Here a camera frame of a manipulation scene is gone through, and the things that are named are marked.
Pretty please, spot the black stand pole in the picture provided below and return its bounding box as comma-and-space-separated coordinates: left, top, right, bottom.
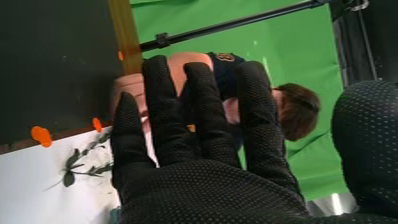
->
138, 0, 333, 53

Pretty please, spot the dark mat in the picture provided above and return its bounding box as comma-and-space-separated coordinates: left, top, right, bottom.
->
0, 0, 125, 146

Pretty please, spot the white sheet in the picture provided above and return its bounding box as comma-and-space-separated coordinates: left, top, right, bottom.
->
0, 126, 124, 224

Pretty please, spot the green sprig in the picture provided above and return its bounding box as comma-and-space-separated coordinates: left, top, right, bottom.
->
42, 130, 115, 193

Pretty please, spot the person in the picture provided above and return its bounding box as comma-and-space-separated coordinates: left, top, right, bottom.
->
109, 51, 321, 162

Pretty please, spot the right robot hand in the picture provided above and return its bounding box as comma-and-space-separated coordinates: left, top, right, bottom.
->
108, 54, 398, 224

